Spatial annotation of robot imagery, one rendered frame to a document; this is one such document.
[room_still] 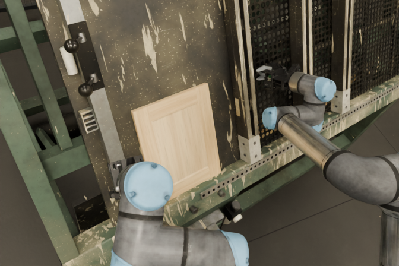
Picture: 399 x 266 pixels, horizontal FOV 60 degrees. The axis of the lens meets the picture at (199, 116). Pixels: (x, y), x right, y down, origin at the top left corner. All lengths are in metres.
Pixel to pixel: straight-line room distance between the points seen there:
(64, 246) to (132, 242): 0.71
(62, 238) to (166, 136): 0.48
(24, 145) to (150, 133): 0.41
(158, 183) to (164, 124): 0.71
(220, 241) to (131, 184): 0.17
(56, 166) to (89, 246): 0.31
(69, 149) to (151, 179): 0.69
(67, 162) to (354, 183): 0.86
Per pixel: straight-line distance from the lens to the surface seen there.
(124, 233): 0.58
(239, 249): 0.60
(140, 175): 0.54
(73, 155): 1.22
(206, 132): 1.36
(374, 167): 0.91
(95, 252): 1.33
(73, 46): 0.93
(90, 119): 1.13
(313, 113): 1.23
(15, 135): 1.07
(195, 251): 0.58
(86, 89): 0.95
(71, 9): 1.04
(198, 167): 1.40
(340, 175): 0.92
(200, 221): 1.55
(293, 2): 1.53
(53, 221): 1.21
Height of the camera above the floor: 2.17
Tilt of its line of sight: 52 degrees down
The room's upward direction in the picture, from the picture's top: 17 degrees clockwise
